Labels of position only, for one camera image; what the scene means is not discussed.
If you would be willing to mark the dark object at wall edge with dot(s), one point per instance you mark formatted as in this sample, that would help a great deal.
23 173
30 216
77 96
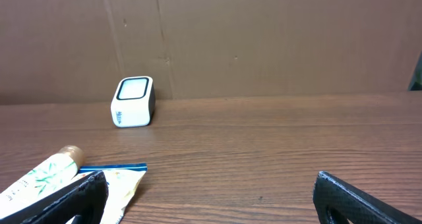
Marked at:
416 80

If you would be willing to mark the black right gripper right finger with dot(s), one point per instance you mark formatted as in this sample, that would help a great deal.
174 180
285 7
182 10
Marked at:
338 202

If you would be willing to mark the white bamboo print tube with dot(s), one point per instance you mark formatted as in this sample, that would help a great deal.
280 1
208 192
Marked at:
49 176

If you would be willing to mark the white barcode scanner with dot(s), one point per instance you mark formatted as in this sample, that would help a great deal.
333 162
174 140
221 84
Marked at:
134 102

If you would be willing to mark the yellow snack chip bag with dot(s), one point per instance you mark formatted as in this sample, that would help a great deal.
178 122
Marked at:
122 181

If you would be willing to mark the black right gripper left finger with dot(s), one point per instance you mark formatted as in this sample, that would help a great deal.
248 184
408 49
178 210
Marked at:
82 201

